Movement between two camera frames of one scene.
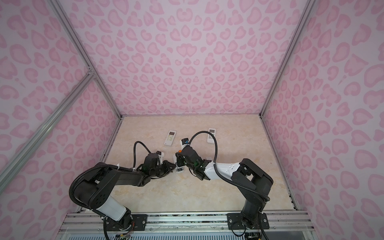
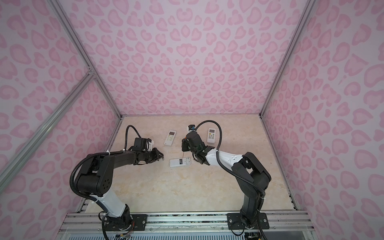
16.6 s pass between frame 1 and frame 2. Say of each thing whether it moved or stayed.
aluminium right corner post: stayed
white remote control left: stayed
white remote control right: stayed
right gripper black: moved
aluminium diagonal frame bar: stayed
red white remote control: moved
